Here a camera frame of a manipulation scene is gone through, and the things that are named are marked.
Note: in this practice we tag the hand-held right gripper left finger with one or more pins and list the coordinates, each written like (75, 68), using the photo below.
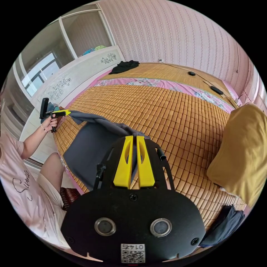
(123, 166)

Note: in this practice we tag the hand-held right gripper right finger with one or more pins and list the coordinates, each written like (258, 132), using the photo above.
(146, 173)

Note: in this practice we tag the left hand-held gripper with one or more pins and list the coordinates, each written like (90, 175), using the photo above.
(48, 115)

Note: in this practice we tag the gray short sleeve shirt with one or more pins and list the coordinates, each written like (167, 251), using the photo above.
(87, 150)

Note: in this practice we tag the person's left forearm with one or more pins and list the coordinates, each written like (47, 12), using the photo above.
(33, 142)

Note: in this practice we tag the person's left hand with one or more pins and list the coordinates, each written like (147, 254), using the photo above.
(47, 124)

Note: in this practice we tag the pile of clothes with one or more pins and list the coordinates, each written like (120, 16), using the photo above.
(53, 106)

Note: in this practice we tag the white cupboard with flower print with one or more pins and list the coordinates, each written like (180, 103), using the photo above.
(83, 71)

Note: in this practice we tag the bed with woven mat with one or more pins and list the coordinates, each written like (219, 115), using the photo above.
(183, 129)

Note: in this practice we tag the red striped cloth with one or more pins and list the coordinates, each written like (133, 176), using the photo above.
(69, 197)

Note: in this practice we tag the black garment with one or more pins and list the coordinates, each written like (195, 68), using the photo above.
(124, 66)

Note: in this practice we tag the person's body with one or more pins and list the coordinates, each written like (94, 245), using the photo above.
(23, 187)

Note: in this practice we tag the dark navy garment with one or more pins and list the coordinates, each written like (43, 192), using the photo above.
(225, 227)

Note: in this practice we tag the mustard yellow pillow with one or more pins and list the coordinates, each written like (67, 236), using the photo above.
(239, 150)

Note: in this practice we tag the black oval device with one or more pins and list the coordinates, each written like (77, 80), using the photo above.
(191, 73)
(217, 90)

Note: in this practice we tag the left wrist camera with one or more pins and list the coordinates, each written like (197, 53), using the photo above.
(44, 106)

